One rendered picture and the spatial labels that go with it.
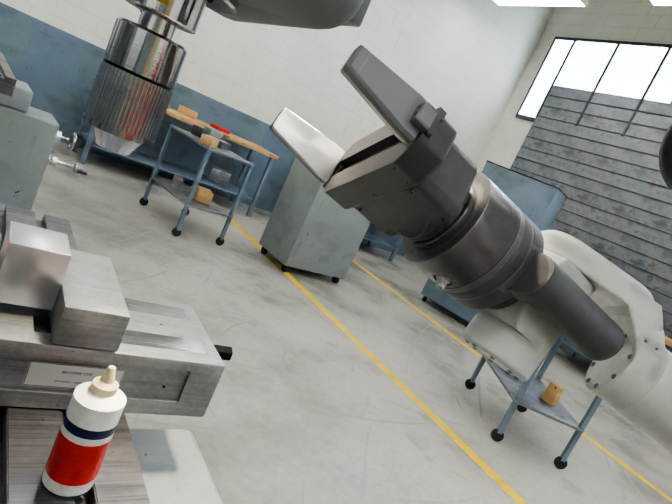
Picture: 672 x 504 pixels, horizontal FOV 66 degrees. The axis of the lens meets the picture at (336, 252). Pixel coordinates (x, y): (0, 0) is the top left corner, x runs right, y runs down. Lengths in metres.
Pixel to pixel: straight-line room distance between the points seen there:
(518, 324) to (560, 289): 0.05
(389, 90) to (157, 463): 0.51
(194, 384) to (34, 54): 6.41
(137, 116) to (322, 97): 7.60
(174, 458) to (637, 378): 0.51
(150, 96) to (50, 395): 0.32
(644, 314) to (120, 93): 0.41
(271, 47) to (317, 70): 0.78
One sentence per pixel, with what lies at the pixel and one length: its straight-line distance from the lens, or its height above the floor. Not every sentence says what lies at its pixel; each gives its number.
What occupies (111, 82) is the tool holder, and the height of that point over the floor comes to 1.23.
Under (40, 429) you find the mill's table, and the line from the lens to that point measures 0.56.
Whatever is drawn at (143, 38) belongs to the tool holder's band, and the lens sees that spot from 0.36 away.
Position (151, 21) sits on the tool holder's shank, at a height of 1.27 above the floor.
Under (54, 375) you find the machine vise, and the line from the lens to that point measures 0.56.
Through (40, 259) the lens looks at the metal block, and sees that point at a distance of 0.55.
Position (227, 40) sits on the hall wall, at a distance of 7.29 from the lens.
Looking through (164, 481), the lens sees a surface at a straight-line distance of 0.66.
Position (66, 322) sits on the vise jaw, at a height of 1.01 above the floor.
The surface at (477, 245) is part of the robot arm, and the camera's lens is 0.38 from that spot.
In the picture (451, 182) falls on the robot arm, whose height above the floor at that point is 1.26.
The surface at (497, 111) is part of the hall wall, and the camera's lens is 10.30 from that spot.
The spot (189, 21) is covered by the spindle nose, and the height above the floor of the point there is 1.28.
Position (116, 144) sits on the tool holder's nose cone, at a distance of 0.38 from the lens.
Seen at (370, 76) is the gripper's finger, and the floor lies 1.30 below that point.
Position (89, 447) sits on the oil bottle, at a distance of 0.47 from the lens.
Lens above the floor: 1.25
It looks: 10 degrees down
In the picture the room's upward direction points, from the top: 25 degrees clockwise
